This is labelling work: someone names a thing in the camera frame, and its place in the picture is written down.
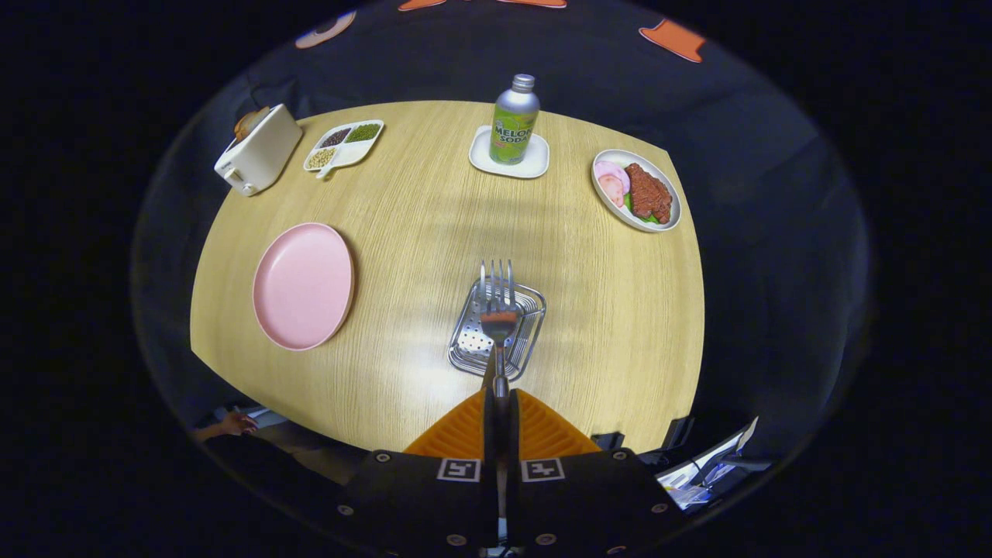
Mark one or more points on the black stand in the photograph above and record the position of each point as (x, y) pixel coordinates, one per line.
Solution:
(682, 434)

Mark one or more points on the white divided bean dish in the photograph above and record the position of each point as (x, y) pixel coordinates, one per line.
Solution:
(345, 151)

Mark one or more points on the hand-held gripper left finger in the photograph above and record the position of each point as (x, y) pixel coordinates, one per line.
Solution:
(490, 434)

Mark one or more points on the silver metal fork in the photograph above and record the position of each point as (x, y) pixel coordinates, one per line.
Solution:
(500, 310)

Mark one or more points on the brown toast slice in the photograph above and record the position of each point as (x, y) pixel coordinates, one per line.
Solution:
(249, 122)

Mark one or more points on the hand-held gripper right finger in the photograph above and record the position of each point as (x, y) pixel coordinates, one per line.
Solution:
(513, 434)

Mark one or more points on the brown fried meat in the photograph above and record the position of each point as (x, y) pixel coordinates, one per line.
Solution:
(647, 194)

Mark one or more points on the perforated metal basket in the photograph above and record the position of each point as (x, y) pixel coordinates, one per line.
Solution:
(469, 341)

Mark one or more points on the white oval food plate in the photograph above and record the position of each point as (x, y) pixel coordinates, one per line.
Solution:
(608, 203)

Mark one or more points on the pink round plate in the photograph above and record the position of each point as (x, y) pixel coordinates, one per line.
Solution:
(302, 287)

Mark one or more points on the white square coaster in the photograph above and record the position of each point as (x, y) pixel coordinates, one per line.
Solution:
(484, 159)

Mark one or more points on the printed paper sheets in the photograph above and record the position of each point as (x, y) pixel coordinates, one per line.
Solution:
(709, 473)

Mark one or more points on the green lettuce leaf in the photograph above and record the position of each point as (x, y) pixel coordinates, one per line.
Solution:
(647, 220)

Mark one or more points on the pink ham slices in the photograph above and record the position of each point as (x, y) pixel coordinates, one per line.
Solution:
(611, 182)

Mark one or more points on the green label metal bottle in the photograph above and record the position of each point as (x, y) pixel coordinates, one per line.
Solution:
(513, 128)

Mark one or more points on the cream toaster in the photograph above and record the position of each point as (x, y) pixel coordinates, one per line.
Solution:
(263, 159)

